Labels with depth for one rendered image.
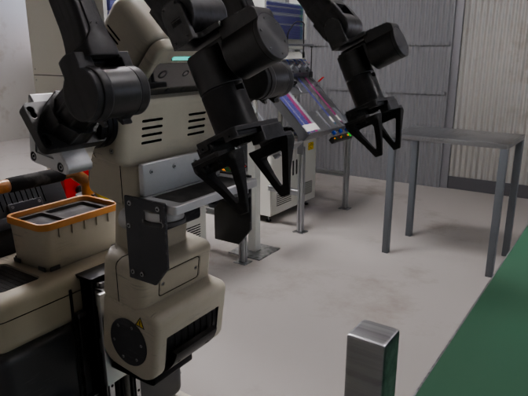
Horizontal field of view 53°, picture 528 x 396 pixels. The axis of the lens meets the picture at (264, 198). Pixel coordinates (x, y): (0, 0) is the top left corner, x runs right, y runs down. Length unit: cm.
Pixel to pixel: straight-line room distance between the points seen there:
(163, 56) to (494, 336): 65
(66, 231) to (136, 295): 30
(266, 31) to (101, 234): 86
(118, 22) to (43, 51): 226
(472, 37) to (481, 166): 118
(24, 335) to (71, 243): 22
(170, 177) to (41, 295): 41
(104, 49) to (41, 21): 240
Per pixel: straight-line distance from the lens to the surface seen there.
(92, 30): 83
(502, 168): 324
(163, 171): 100
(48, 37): 318
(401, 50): 101
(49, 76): 320
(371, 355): 39
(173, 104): 102
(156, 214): 93
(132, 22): 96
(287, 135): 70
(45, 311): 126
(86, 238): 134
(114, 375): 133
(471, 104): 534
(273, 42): 63
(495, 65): 528
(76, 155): 91
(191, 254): 114
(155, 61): 93
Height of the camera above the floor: 129
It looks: 16 degrees down
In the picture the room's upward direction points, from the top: straight up
